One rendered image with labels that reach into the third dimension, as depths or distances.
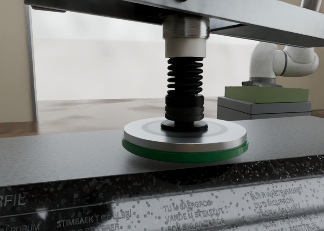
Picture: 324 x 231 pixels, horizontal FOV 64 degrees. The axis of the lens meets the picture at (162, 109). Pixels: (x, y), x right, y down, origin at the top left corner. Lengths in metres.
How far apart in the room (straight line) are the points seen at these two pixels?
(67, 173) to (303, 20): 0.50
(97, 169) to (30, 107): 5.09
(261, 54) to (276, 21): 1.16
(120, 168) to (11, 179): 0.15
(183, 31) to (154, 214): 0.27
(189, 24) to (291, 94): 1.25
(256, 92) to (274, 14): 0.98
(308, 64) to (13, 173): 1.62
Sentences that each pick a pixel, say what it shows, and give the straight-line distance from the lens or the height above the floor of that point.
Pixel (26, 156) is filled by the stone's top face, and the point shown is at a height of 0.83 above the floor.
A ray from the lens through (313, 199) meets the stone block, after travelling 0.49.
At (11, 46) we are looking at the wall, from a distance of 5.50.
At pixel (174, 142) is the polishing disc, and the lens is 0.37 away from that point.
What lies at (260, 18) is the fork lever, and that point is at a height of 1.06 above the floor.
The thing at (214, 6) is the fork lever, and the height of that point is 1.07.
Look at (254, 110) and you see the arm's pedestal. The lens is 1.49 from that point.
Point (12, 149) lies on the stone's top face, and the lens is 0.56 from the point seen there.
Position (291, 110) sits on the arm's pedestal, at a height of 0.75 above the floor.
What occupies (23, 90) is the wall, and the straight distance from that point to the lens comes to 5.47.
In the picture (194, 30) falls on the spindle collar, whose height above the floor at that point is 1.03.
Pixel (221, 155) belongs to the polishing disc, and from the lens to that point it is 0.38.
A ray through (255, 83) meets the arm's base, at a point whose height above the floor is 0.90.
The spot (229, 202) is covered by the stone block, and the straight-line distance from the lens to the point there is 0.41.
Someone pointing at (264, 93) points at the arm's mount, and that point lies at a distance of 1.50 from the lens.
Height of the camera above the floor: 0.97
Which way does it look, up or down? 9 degrees down
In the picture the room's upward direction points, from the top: straight up
